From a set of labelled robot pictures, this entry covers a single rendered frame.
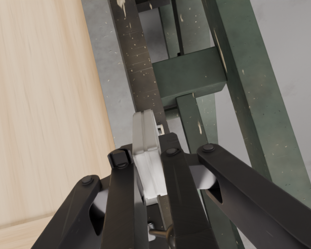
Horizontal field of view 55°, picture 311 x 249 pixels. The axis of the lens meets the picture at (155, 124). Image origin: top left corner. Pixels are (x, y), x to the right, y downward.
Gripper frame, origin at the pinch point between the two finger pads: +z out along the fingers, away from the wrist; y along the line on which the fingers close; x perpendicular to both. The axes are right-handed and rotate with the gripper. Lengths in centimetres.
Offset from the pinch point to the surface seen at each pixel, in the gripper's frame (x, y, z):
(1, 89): 1.2, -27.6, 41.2
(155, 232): -22.8, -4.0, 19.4
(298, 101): -88, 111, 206
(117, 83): -2.5, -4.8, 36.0
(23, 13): 14, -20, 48
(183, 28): 1, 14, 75
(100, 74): -0.4, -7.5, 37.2
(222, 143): -113, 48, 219
